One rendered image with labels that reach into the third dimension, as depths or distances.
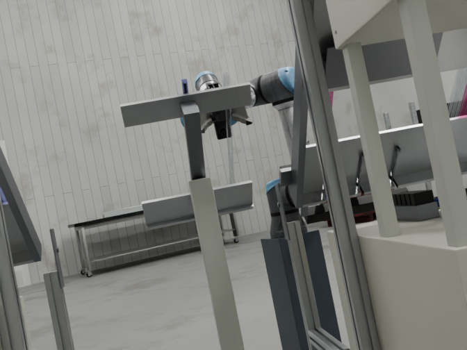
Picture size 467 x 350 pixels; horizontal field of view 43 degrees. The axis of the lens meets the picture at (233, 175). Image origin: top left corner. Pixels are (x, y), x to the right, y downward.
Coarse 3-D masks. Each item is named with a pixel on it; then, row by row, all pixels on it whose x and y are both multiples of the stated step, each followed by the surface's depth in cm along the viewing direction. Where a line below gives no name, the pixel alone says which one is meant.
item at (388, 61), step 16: (320, 0) 135; (320, 16) 137; (320, 32) 140; (448, 32) 149; (464, 32) 151; (320, 48) 144; (368, 48) 142; (384, 48) 143; (400, 48) 144; (448, 48) 153; (464, 48) 154; (336, 64) 143; (368, 64) 146; (384, 64) 147; (400, 64) 148; (448, 64) 157; (464, 64) 158; (336, 80) 147; (368, 80) 149; (384, 80) 155
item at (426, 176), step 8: (464, 168) 184; (400, 176) 182; (408, 176) 182; (416, 176) 182; (424, 176) 182; (432, 176) 182; (360, 184) 181; (368, 184) 180; (392, 184) 180; (400, 184) 180; (408, 184) 180; (320, 192) 179; (352, 192) 178; (360, 192) 178; (368, 192) 179; (304, 200) 177; (312, 200) 177; (320, 200) 177
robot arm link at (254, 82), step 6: (258, 78) 228; (252, 84) 228; (252, 90) 225; (258, 90) 227; (252, 96) 226; (258, 96) 227; (252, 102) 227; (258, 102) 229; (264, 102) 230; (246, 108) 230
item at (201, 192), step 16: (192, 192) 159; (208, 192) 159; (208, 208) 159; (208, 224) 159; (208, 240) 159; (208, 256) 158; (224, 256) 159; (208, 272) 158; (224, 272) 159; (208, 288) 163; (224, 288) 159; (224, 304) 158; (224, 320) 158; (224, 336) 158; (240, 336) 158
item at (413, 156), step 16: (400, 128) 170; (416, 128) 170; (464, 128) 175; (352, 144) 169; (384, 144) 172; (400, 144) 174; (416, 144) 175; (464, 144) 180; (352, 160) 173; (400, 160) 178; (416, 160) 180; (464, 160) 185; (304, 176) 173; (320, 176) 175; (352, 176) 178; (304, 192) 178
